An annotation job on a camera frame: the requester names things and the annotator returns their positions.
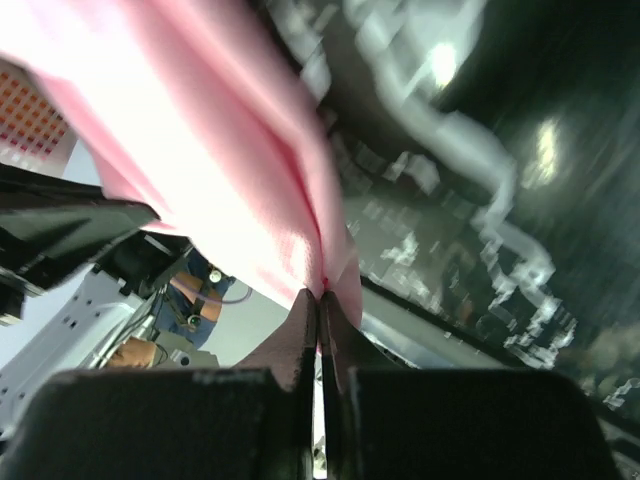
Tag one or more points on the person in blue shirt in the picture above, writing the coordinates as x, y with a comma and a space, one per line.
184, 320

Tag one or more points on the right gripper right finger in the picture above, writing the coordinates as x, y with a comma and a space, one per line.
385, 421

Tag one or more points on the pink t shirt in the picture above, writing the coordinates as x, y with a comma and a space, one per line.
188, 107

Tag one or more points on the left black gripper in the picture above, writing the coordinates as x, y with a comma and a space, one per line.
50, 227

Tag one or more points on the white plastic laundry basket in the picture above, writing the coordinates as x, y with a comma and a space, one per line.
34, 135

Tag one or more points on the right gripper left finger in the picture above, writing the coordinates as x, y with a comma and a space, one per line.
251, 421

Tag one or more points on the black marble pattern mat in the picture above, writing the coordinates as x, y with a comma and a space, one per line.
489, 161

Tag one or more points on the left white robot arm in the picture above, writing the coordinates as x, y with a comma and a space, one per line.
78, 273

